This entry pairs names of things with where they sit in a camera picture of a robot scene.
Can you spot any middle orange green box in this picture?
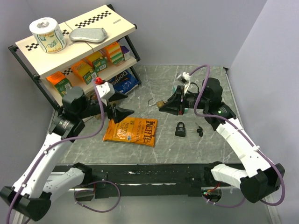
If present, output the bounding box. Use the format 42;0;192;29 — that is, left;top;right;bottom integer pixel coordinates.
71;60;98;84

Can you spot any orange Kettle chips bag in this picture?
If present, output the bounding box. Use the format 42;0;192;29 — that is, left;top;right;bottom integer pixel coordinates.
103;117;158;147

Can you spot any colourful sponge pack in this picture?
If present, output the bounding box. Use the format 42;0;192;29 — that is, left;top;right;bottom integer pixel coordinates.
101;42;124;65

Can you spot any purple white small box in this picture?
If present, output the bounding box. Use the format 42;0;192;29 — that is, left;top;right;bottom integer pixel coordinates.
121;46;131;61

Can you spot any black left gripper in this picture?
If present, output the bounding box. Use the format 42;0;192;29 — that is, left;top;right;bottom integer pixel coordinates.
78;89;135;123

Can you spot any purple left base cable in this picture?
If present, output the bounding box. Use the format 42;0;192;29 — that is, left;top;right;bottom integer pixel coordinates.
74;181;121;213

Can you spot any green white toothpaste box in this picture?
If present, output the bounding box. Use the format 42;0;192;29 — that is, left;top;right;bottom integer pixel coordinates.
172;86;177;93

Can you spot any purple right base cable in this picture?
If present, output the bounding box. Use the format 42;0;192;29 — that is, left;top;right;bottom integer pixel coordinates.
202;193;246;208

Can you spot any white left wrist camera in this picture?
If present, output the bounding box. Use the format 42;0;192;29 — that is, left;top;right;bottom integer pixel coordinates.
93;77;115;100

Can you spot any silver glitter sponge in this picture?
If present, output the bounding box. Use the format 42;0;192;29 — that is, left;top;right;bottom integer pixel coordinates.
69;28;108;43

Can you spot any small brass padlock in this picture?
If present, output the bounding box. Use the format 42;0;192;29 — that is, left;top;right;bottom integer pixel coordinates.
147;98;165;108

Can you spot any black Kaijing padlock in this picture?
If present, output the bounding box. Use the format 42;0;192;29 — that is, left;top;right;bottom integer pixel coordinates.
175;122;186;137

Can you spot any toilet paper roll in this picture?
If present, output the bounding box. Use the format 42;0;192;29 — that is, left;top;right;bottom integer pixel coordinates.
29;17;66;53

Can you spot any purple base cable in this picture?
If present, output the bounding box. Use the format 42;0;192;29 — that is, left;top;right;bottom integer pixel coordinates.
202;193;246;208
74;181;121;213

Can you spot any right orange green box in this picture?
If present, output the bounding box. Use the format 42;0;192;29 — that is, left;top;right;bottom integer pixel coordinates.
85;51;107;73

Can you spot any left orange green box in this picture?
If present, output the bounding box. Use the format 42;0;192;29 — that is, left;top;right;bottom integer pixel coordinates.
46;71;73;97

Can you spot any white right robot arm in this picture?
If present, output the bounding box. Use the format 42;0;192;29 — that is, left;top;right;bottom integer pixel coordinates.
157;78;285;206

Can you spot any orange green box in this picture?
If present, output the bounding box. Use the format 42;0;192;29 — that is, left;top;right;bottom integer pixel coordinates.
71;60;98;84
85;51;107;73
46;71;73;97

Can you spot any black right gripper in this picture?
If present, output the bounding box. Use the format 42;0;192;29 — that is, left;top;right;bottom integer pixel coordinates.
158;85;209;116

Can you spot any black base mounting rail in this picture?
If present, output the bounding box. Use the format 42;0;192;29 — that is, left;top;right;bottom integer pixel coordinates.
54;162;234;199

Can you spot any black padlock key bunch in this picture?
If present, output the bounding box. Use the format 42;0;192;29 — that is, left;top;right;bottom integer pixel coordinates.
191;122;204;140

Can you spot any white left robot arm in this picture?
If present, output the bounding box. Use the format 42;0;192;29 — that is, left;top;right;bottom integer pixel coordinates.
0;83;134;221

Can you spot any beige black shelf rack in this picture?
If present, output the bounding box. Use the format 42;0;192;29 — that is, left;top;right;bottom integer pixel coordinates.
8;4;140;111

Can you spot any blue Doritos bag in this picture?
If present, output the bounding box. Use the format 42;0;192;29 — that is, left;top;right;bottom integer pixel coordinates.
108;70;138;94

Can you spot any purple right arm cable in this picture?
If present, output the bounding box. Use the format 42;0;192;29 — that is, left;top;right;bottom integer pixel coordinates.
189;64;285;206

